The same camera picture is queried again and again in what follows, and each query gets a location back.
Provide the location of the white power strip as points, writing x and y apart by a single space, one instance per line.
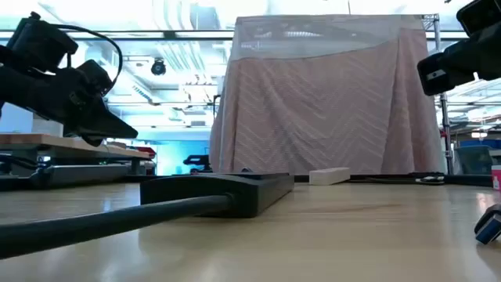
329 176

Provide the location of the grey office chair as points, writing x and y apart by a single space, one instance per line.
473 160

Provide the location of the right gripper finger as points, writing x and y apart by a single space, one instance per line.
446 76

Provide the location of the pink chevron cloth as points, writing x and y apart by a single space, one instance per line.
313 117

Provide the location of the black ceiling dome camera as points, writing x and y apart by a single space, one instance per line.
158 67

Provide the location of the black power strip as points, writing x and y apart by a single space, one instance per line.
235 192

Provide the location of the red tray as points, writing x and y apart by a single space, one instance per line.
143 152

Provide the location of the wooden top workbench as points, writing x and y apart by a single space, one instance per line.
58 143

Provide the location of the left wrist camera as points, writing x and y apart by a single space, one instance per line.
94 76

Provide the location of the black office chair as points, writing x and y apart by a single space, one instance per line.
197 160

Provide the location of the white box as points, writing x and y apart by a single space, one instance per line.
47 127

